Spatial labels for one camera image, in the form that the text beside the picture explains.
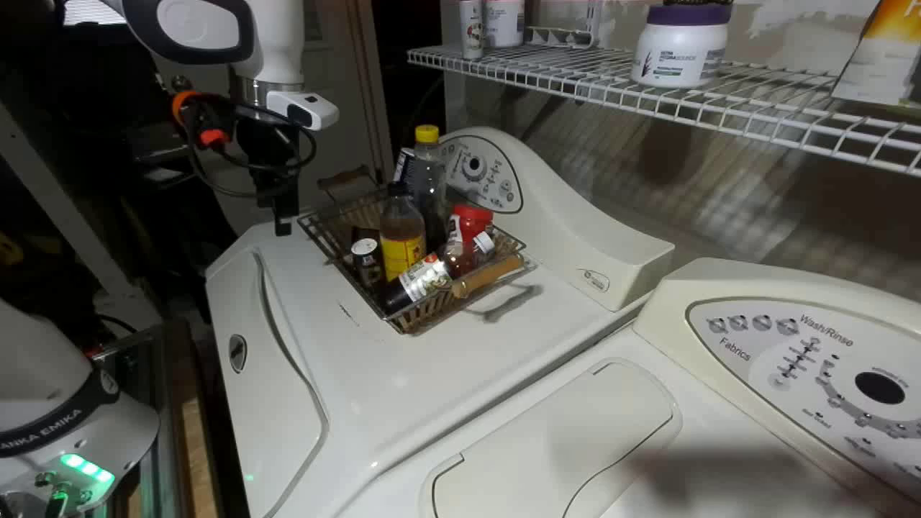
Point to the clear bottle yellow cap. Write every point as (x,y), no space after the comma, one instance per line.
(423,168)

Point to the orange and white box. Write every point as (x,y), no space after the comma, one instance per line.
(888,52)

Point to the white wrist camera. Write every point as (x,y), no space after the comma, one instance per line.
(302,106)

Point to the wooden platform board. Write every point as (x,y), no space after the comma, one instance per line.
(198,460)

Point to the cream dryer machine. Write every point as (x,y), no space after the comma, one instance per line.
(728,431)

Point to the red cap sauce bottle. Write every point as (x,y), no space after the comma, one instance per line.
(469,226)

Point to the dark can silver label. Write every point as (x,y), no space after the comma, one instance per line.
(421,279)

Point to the cream washing machine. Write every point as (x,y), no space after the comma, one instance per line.
(383,382)

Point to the amber bottle yellow label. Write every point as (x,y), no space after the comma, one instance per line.
(401,240)

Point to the dark spice can white lid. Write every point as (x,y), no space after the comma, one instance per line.
(362,257)

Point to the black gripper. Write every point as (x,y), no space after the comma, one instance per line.
(277,158)

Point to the white jar purple lid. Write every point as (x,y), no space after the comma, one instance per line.
(680,46)

